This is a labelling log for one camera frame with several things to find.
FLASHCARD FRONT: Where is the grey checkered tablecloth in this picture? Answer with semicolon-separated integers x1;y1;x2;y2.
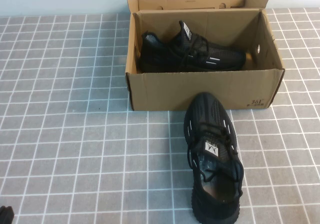
0;7;320;224

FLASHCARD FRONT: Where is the black sneaker with white tongue tag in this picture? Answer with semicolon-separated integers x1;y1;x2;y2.
138;20;247;72

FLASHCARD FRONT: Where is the brown cardboard shoe box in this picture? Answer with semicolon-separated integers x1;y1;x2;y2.
124;0;286;112

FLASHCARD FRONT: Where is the black knit sneaker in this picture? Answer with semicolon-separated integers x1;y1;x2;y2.
183;91;245;224

